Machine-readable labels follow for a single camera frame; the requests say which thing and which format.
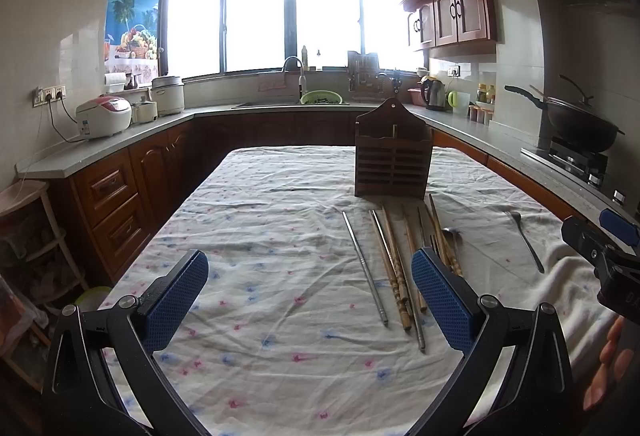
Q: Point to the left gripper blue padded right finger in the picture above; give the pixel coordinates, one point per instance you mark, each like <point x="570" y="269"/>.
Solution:
<point x="515" y="376"/>

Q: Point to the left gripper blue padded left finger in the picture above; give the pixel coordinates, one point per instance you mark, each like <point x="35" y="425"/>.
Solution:
<point x="79" y="394"/>

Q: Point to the carved wooden chopstick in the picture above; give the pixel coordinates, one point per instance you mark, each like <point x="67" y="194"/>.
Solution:
<point x="396" y="280"/>

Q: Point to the brown wooden chopstick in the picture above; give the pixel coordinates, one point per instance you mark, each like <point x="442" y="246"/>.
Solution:
<point x="419" y="302"/>

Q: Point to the steel ladle spoon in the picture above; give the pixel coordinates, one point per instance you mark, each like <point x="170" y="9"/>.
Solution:
<point x="452" y="237"/>

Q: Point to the steel chopstick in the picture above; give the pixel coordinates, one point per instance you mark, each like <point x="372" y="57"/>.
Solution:
<point x="366" y="270"/>
<point x="378" y="223"/>

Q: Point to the person's right hand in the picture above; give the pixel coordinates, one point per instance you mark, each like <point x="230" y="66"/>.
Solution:
<point x="614" y="363"/>

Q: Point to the green rimmed bowl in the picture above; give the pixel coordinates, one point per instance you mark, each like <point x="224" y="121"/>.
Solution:
<point x="91" y="300"/>

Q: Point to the gas stove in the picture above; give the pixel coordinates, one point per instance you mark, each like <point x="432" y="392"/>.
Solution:
<point x="585" y="168"/>

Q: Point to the wooden side shelf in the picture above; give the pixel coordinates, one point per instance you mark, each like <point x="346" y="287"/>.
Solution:
<point x="36" y="270"/>

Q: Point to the black wok with lid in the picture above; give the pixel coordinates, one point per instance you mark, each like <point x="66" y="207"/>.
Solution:
<point x="575" y="122"/>

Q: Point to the condiment bottles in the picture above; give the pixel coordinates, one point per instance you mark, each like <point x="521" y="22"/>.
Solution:
<point x="486" y="93"/>

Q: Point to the white floral tablecloth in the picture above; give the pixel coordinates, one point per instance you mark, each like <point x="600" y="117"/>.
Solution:
<point x="285" y="338"/>

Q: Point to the steel electric kettle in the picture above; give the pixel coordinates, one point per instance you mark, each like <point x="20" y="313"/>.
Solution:
<point x="433" y="93"/>

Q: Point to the wooden utensil holder box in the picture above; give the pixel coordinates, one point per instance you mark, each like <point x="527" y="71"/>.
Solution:
<point x="393" y="152"/>

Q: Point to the white red rice cooker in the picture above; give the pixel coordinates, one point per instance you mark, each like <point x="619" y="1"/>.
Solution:
<point x="104" y="116"/>

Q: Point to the tall white cooker pot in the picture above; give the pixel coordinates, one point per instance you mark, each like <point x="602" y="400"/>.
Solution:
<point x="167" y="92"/>

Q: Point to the dish rack with boards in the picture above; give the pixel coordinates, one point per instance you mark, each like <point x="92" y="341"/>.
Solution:
<point x="365" y="75"/>

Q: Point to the green colander bowl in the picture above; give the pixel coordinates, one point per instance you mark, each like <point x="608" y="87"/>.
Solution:
<point x="321" y="96"/>

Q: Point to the tropical fruit poster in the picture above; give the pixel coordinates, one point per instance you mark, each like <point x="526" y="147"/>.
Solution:
<point x="131" y="38"/>

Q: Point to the steel sink faucet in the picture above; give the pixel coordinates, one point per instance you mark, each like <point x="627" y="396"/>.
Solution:
<point x="293" y="65"/>

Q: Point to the green handled plastic jug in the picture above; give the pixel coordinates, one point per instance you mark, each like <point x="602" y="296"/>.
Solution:
<point x="459" y="102"/>

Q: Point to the wall power outlet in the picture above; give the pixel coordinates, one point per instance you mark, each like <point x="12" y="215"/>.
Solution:
<point x="41" y="96"/>

